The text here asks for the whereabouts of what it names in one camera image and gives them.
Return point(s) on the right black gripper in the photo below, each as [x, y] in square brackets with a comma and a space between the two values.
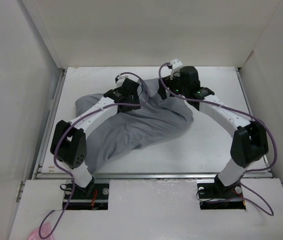
[169, 82]

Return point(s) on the aluminium rail frame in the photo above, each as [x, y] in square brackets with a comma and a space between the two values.
[198, 153]

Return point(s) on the grey pillowcase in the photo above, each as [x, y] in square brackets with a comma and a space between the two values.
[158, 120]

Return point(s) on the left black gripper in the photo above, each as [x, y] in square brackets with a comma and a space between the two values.
[130, 108]

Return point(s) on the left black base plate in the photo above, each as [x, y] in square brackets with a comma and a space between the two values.
[96, 199]

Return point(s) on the pink plastic bag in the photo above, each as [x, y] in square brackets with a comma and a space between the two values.
[44, 231]

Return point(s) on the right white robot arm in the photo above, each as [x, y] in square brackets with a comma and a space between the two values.
[249, 137]

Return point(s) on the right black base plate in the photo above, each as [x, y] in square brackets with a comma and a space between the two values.
[230, 198]

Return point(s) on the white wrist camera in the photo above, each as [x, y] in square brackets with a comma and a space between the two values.
[119, 80]
[175, 65]

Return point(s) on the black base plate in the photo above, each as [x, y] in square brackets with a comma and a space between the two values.
[96, 199]
[230, 198]

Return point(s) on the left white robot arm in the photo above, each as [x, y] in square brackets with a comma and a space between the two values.
[69, 142]

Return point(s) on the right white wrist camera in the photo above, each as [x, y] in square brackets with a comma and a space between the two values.
[175, 65]

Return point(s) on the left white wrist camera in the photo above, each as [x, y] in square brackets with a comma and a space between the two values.
[119, 80]

